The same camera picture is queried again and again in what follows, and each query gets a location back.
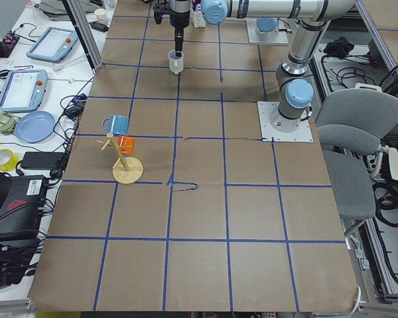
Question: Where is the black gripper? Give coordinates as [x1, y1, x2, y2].
[153, 0, 190, 56]

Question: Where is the blue white milk carton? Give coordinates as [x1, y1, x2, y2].
[192, 0, 206, 28]

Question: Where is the white ceramic mug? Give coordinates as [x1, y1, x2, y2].
[168, 50, 184, 75]

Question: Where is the cream paper cup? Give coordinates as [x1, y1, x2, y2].
[94, 8, 107, 25]

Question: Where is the orange cup on stand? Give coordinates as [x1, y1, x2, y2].
[117, 135, 135, 155]

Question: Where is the blue mug on stand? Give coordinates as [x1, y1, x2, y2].
[102, 114, 129, 135]

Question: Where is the blue teach pendant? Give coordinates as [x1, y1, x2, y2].
[26, 26, 78, 63]
[0, 70, 48, 113]

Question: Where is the wooden mug tree stand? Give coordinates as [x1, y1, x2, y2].
[98, 132, 144, 184]

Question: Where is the light blue plate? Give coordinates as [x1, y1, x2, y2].
[14, 111, 56, 143]

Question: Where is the black power adapter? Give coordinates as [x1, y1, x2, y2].
[20, 152, 64, 170]

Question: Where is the grey office chair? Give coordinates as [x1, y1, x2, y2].
[315, 87, 398, 236]

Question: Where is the green tape rolls stack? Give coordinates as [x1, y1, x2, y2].
[0, 109, 17, 134]

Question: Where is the yellow tape roll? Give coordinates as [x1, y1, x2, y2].
[0, 149, 19, 172]

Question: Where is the black computer box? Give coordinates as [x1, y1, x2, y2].
[0, 172, 48, 247]

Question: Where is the aluminium frame post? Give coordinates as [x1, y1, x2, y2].
[62, 0, 103, 70]

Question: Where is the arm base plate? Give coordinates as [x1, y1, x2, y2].
[257, 101, 313, 142]
[246, 18, 289, 46]

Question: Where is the black cable on table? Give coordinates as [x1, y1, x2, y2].
[51, 71, 96, 180]

